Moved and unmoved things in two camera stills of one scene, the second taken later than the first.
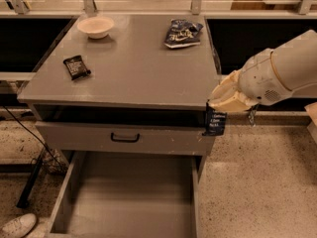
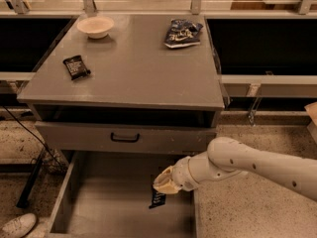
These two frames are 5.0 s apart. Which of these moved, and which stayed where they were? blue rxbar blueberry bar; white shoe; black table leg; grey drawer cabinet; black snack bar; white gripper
Moved: blue rxbar blueberry bar; white gripper
Stayed: grey drawer cabinet; black snack bar; black table leg; white shoe
